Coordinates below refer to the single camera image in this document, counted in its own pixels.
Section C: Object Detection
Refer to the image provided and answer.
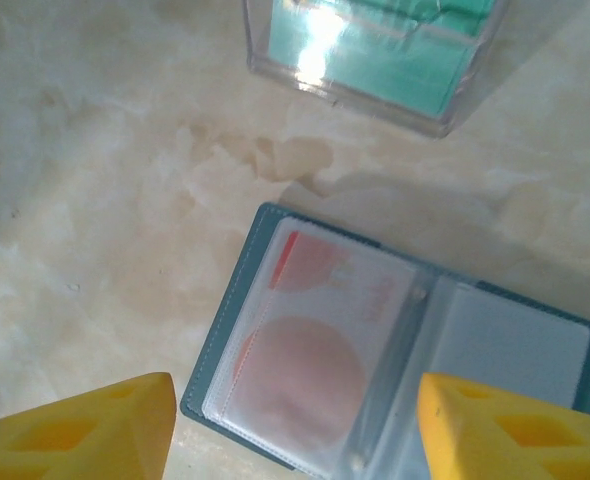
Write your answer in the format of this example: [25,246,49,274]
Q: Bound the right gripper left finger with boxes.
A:
[0,372,179,480]

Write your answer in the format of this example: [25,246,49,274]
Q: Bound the white card pink circles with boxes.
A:
[229,228,421,451]

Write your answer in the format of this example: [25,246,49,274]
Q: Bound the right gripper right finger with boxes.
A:
[417,372,590,480]

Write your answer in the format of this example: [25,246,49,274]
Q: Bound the clear acrylic card box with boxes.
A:
[242,0,509,140]

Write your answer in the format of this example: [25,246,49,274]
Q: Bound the blue card holder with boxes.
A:
[179,202,590,474]

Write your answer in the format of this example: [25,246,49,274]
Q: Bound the teal card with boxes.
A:
[267,0,481,115]

